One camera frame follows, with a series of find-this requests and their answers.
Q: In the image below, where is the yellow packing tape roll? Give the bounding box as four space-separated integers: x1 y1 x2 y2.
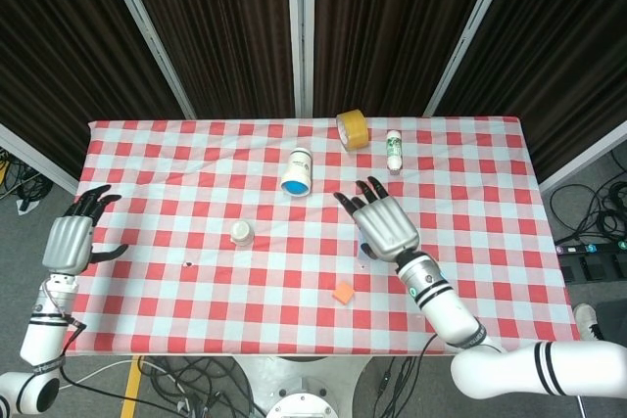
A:
335 109 370 153

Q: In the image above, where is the orange foam cube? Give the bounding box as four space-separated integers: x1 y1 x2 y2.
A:
332 281 357 305

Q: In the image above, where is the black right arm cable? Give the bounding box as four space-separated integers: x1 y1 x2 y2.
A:
376 332 442 418

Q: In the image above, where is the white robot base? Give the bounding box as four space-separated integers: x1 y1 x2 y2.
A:
234 353 374 418

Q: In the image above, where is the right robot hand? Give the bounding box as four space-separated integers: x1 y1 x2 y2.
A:
333 176 421 263

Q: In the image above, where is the white partition post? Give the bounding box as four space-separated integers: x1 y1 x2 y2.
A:
96 0 198 120
286 0 317 118
422 0 521 118

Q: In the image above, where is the black floor cable bundle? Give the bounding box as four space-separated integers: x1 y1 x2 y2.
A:
0 146 54 214
61 354 268 418
547 149 627 244

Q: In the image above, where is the red white checked tablecloth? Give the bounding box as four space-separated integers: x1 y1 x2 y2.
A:
63 116 583 357

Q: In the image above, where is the white bottle green label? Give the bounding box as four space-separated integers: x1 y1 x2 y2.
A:
385 129 405 176

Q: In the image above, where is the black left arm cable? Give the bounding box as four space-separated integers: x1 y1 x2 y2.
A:
40 279 88 356

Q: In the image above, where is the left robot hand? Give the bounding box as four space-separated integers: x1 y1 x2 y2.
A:
42 184 129 276

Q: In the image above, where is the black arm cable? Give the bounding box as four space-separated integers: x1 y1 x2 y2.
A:
376 332 442 418
40 279 88 356

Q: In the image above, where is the white paper cup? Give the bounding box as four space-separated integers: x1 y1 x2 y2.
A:
280 147 314 197

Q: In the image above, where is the white jar red label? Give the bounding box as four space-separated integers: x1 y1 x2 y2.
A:
229 220 255 247

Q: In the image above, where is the white shoe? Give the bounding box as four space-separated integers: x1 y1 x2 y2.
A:
572 303 606 342

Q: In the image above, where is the white partition base rail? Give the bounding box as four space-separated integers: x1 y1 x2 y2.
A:
538 118 627 195
0 122 79 195

